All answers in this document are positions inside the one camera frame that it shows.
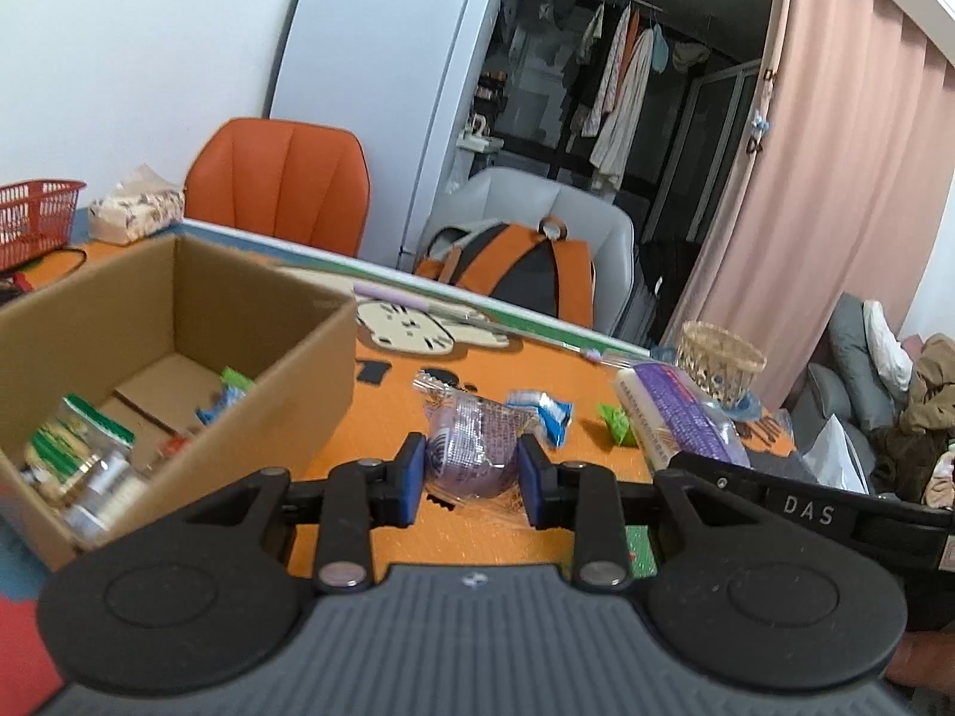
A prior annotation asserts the clear purple snack packet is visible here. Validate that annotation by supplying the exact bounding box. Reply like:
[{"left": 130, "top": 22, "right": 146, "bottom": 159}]
[{"left": 412, "top": 369, "right": 538, "bottom": 516}]

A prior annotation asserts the pile of clothes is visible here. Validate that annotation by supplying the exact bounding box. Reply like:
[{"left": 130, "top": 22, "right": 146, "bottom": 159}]
[{"left": 869, "top": 335, "right": 955, "bottom": 512}]

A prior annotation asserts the white shelf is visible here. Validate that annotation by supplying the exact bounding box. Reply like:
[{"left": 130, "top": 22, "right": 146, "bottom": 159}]
[{"left": 455, "top": 115, "right": 503, "bottom": 158}]

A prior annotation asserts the dark suitcase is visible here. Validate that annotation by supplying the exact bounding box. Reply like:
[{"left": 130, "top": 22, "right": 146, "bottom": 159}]
[{"left": 615, "top": 239, "right": 706, "bottom": 348}]

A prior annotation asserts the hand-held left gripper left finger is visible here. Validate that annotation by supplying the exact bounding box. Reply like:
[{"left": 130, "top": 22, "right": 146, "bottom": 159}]
[{"left": 179, "top": 431, "right": 428, "bottom": 592}]

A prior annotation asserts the blue and white snack packet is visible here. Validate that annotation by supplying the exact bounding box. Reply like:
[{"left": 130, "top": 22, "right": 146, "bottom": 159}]
[{"left": 506, "top": 388, "right": 574, "bottom": 450}]

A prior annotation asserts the grey chair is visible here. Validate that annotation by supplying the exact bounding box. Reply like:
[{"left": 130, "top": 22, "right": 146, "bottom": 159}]
[{"left": 425, "top": 168, "right": 637, "bottom": 337}]

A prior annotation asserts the grey sofa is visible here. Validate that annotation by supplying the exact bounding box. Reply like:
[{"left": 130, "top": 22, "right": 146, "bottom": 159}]
[{"left": 791, "top": 291, "right": 955, "bottom": 497}]

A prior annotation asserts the pink curtain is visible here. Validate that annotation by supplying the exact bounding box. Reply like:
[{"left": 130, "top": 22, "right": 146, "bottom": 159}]
[{"left": 657, "top": 0, "right": 955, "bottom": 408}]

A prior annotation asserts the white plastic bag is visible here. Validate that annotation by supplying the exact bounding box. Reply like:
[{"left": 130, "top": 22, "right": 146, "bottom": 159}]
[{"left": 802, "top": 413, "right": 874, "bottom": 493}]

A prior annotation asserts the green label bread packet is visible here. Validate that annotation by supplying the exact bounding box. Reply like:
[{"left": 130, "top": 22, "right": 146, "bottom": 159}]
[{"left": 21, "top": 394, "right": 150, "bottom": 545}]

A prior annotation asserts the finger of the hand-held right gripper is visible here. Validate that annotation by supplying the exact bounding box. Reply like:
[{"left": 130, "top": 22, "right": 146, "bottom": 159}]
[{"left": 667, "top": 449, "right": 777, "bottom": 502}]

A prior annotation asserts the white hanging garment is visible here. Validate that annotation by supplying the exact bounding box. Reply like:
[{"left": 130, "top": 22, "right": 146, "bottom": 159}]
[{"left": 589, "top": 26, "right": 656, "bottom": 191}]

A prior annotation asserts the patterned hanging garment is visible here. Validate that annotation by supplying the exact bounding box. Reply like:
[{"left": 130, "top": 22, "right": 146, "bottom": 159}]
[{"left": 576, "top": 4, "right": 607, "bottom": 139}]

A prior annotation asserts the woven bamboo basket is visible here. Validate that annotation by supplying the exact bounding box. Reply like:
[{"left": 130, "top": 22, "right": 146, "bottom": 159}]
[{"left": 675, "top": 320, "right": 768, "bottom": 408}]

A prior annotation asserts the white fridge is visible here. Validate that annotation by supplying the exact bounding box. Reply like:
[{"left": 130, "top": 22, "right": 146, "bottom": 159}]
[{"left": 267, "top": 0, "right": 503, "bottom": 273}]

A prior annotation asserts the white pillow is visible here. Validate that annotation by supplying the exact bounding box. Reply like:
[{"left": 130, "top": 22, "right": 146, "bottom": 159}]
[{"left": 861, "top": 300, "right": 915, "bottom": 393}]

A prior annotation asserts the blue ceramic plate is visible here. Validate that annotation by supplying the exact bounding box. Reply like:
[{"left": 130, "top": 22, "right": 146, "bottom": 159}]
[{"left": 649, "top": 347, "right": 762, "bottom": 422}]

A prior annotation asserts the patterned tissue pack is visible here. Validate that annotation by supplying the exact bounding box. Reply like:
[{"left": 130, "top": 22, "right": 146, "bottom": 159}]
[{"left": 88, "top": 162, "right": 186, "bottom": 246}]

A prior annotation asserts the brown cardboard box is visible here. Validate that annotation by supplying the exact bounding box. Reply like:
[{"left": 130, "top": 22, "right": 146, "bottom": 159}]
[{"left": 0, "top": 233, "right": 358, "bottom": 572}]

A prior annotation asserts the orange and black backpack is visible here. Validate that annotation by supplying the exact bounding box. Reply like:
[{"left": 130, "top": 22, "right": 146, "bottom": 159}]
[{"left": 414, "top": 216, "right": 598, "bottom": 329}]

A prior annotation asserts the long purple snack package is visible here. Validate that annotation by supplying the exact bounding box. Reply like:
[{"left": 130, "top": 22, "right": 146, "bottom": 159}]
[{"left": 613, "top": 362, "right": 751, "bottom": 474}]

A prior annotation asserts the red plastic basket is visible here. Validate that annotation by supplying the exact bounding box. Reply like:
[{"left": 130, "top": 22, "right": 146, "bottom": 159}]
[{"left": 0, "top": 179, "right": 88, "bottom": 273}]

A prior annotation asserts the person's right forearm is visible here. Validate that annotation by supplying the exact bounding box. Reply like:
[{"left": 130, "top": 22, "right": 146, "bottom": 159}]
[{"left": 884, "top": 630, "right": 955, "bottom": 691}]

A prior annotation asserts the small green snack packet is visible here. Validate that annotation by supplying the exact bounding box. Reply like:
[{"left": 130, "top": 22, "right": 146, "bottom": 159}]
[{"left": 597, "top": 403, "right": 641, "bottom": 445}]

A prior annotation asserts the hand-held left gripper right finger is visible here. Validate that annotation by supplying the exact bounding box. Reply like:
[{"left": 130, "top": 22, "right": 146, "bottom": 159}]
[{"left": 518, "top": 434, "right": 754, "bottom": 589}]

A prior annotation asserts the orange chair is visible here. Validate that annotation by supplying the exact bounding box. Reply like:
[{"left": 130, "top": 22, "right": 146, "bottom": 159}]
[{"left": 183, "top": 118, "right": 371, "bottom": 258}]

